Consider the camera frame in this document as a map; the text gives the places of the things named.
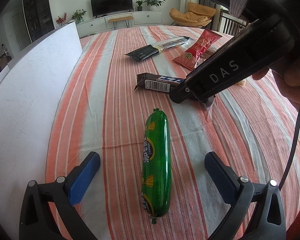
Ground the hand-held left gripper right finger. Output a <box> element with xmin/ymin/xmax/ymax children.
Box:
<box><xmin>205</xmin><ymin>151</ymin><xmax>287</xmax><ymax>240</ymax></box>

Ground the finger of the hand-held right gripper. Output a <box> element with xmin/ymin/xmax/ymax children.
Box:
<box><xmin>170</xmin><ymin>76</ymin><xmax>215</xmax><ymax>103</ymax></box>

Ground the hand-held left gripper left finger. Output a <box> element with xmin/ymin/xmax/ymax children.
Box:
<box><xmin>19</xmin><ymin>151</ymin><xmax>101</xmax><ymax>240</ymax></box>

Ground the brown chocolate bar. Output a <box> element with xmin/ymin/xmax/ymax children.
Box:
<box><xmin>134</xmin><ymin>72</ymin><xmax>215</xmax><ymax>110</ymax></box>

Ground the long clear candy packet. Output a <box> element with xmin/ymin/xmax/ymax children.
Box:
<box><xmin>124</xmin><ymin>36</ymin><xmax>191</xmax><ymax>62</ymax></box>

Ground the green sausage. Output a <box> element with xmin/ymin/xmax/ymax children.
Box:
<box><xmin>141</xmin><ymin>108</ymin><xmax>171</xmax><ymax>225</ymax></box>

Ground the white board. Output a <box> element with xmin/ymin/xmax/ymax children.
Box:
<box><xmin>0</xmin><ymin>21</ymin><xmax>83</xmax><ymax>240</ymax></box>

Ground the person's right hand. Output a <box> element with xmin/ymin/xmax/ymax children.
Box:
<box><xmin>252</xmin><ymin>37</ymin><xmax>300</xmax><ymax>119</ymax></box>

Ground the red snack packet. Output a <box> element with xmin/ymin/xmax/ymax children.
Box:
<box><xmin>172</xmin><ymin>28</ymin><xmax>220</xmax><ymax>71</ymax></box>

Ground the orange lounge chair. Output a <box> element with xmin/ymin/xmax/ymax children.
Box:
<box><xmin>169</xmin><ymin>2</ymin><xmax>217</xmax><ymax>29</ymax></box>

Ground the orange striped tablecloth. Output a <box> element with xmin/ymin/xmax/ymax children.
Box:
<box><xmin>46</xmin><ymin>25</ymin><xmax>300</xmax><ymax>240</ymax></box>

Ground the white TV cabinet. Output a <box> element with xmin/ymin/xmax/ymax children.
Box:
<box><xmin>75</xmin><ymin>10</ymin><xmax>163</xmax><ymax>38</ymax></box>

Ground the large potted plant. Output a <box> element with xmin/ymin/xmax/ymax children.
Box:
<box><xmin>142</xmin><ymin>0</ymin><xmax>165</xmax><ymax>11</ymax></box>

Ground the wooden bench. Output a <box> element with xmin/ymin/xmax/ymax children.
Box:
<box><xmin>108</xmin><ymin>16</ymin><xmax>134</xmax><ymax>30</ymax></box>

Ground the black television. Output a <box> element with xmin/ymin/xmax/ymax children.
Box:
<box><xmin>90</xmin><ymin>0</ymin><xmax>133</xmax><ymax>18</ymax></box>

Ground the potted plant with white vase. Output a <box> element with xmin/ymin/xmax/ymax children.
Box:
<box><xmin>71</xmin><ymin>9</ymin><xmax>87</xmax><ymax>23</ymax></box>

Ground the red flower arrangement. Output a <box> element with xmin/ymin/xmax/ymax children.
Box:
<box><xmin>56</xmin><ymin>12</ymin><xmax>67</xmax><ymax>26</ymax></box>

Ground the dark display cabinet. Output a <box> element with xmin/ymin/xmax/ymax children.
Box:
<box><xmin>22</xmin><ymin>0</ymin><xmax>54</xmax><ymax>43</ymax></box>

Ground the black cable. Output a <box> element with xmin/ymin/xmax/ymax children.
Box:
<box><xmin>277</xmin><ymin>87</ymin><xmax>300</xmax><ymax>190</ymax></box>

